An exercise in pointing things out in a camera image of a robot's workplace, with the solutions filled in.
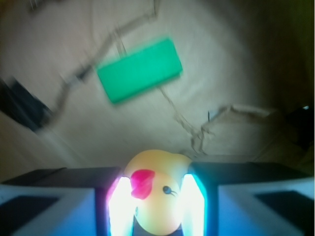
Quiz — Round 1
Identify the green rectangular block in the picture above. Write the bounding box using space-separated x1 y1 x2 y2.
96 38 183 104

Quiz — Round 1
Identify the brown paper bag tray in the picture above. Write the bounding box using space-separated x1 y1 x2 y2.
0 0 315 181

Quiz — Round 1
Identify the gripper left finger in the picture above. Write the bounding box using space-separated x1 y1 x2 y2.
0 167 133 236

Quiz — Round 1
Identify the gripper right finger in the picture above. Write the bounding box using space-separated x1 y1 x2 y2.
182 162 315 236

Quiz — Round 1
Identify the yellow rubber duck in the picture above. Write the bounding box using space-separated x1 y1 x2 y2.
124 149 192 236

